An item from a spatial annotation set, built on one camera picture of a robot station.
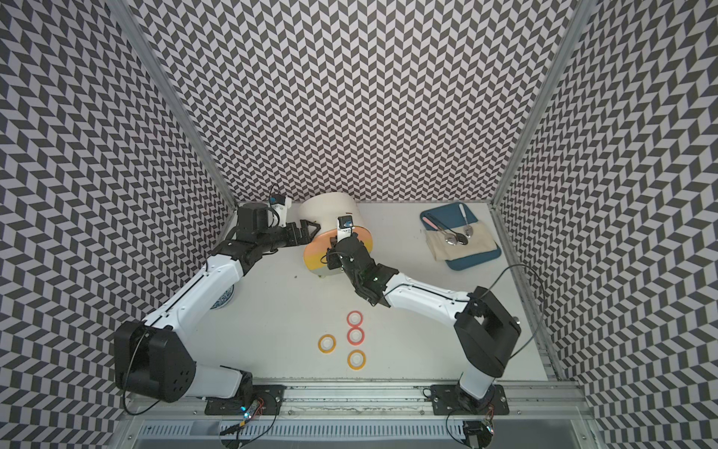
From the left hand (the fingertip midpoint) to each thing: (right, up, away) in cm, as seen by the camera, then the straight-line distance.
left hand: (309, 230), depth 82 cm
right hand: (+8, -3, -1) cm, 8 cm away
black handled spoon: (+52, -3, +24) cm, 58 cm away
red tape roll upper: (+13, -28, +6) cm, 31 cm away
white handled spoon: (+56, 0, +26) cm, 62 cm away
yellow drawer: (-1, -12, +11) cm, 16 cm away
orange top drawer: (+4, -3, -4) cm, 6 cm away
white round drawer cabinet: (+4, +7, +3) cm, 8 cm away
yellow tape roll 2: (+14, -38, -2) cm, 40 cm away
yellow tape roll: (+5, -34, +1) cm, 34 cm away
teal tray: (+49, +5, +32) cm, 59 cm away
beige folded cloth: (+60, -5, +23) cm, 64 cm away
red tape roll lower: (+13, -32, +2) cm, 35 cm away
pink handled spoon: (+48, -4, +24) cm, 54 cm away
